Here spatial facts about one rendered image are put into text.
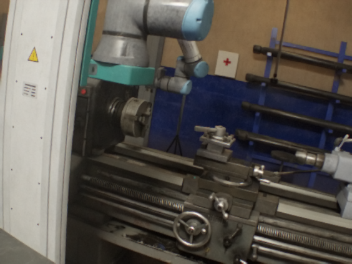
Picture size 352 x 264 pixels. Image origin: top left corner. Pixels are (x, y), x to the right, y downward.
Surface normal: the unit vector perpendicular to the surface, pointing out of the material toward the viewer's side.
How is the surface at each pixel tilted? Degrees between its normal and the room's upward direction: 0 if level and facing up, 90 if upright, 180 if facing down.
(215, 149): 90
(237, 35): 90
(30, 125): 90
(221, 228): 90
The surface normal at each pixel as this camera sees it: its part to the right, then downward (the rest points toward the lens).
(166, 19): -0.31, 0.46
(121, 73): -0.44, 0.13
